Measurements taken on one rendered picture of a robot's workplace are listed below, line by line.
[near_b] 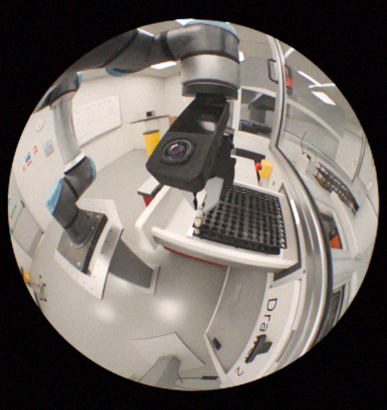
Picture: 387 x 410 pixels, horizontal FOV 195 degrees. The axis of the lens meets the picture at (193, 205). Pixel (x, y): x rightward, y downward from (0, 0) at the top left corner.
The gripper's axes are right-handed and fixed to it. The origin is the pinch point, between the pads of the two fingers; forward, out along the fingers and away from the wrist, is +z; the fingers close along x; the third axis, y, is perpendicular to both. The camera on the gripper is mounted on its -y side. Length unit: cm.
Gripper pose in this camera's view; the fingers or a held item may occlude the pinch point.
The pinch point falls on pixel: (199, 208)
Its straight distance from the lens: 22.6
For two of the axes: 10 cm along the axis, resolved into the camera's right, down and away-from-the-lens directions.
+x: -9.4, -2.5, 2.2
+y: 3.3, -6.7, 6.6
